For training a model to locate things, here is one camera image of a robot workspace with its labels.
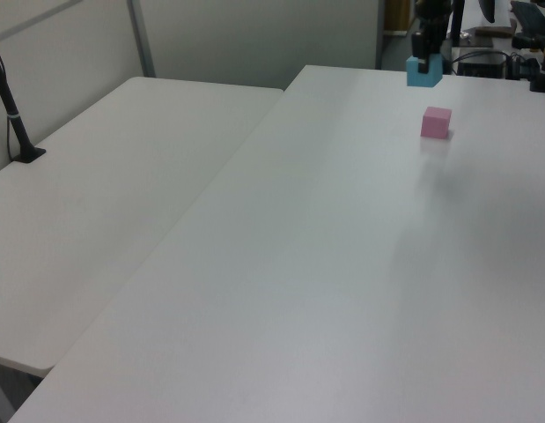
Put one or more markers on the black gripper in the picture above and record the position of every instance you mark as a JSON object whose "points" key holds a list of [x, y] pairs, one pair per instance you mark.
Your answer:
{"points": [[432, 13]]}

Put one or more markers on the blue cube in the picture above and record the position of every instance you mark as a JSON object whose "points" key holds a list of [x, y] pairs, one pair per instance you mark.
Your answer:
{"points": [[432, 79]]}

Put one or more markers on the pink cube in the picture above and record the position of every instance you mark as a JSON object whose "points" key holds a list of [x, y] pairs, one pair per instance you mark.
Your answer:
{"points": [[435, 125]]}

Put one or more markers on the black monitor stand pole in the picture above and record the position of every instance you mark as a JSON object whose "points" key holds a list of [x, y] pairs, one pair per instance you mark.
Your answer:
{"points": [[457, 39]]}

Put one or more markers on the black electronics box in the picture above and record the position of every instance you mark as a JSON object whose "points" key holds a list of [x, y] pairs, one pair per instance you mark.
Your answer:
{"points": [[483, 68]]}

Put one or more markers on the brown wooden board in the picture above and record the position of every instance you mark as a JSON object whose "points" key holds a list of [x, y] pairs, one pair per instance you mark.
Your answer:
{"points": [[397, 13]]}

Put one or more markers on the brown desk board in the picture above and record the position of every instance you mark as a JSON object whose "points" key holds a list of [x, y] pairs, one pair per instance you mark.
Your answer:
{"points": [[496, 31]]}

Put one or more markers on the small black desk object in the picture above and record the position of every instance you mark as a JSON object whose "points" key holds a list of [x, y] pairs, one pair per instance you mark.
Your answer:
{"points": [[525, 43]]}

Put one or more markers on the dark keyboard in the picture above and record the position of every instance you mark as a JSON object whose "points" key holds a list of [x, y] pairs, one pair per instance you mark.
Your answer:
{"points": [[529, 15]]}

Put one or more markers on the grey metal partition post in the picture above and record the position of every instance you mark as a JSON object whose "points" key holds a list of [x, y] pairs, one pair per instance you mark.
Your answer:
{"points": [[380, 35], [142, 44]]}

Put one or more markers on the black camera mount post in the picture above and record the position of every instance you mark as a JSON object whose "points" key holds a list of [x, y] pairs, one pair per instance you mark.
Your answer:
{"points": [[540, 83]]}

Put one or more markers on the black camera pole with base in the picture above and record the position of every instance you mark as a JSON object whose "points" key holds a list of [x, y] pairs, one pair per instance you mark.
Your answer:
{"points": [[20, 132]]}

